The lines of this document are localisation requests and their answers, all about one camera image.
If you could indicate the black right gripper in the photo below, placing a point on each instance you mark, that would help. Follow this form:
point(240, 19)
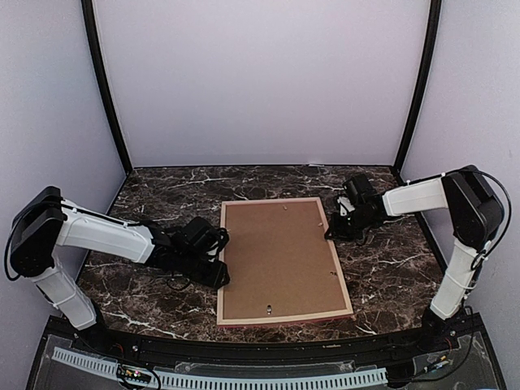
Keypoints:
point(338, 232)

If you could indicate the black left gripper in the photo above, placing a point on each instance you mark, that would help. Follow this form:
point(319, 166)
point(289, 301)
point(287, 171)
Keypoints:
point(214, 279)

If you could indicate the brown cardboard backing board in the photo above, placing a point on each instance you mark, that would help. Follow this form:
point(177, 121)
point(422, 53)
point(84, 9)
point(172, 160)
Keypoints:
point(280, 260)

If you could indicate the pink wooden picture frame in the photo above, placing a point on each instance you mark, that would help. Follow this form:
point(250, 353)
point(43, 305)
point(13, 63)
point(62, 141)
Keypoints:
point(284, 319)

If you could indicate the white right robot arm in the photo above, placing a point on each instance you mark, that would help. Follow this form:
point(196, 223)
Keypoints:
point(476, 213)

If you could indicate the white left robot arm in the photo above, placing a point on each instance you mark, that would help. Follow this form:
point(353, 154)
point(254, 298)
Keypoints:
point(49, 220)

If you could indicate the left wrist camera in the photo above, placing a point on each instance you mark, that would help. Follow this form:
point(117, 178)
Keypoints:
point(203, 238)

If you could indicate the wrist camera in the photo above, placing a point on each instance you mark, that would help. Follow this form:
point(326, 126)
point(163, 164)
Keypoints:
point(359, 190)
point(203, 238)

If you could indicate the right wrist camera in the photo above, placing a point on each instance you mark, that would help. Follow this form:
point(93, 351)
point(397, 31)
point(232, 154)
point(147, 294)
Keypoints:
point(359, 190)

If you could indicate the white slotted cable duct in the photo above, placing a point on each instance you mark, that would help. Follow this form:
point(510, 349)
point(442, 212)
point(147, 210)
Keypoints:
point(211, 376)

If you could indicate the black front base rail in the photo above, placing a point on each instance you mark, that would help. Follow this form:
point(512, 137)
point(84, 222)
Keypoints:
point(395, 350)

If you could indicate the right black corner post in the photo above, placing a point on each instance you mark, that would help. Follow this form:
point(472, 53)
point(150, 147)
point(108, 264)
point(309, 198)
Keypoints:
point(429, 44)

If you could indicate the black corner post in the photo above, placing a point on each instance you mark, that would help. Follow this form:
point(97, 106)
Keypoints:
point(429, 44)
point(95, 49)

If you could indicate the left black corner post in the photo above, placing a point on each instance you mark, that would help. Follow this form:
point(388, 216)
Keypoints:
point(95, 49)

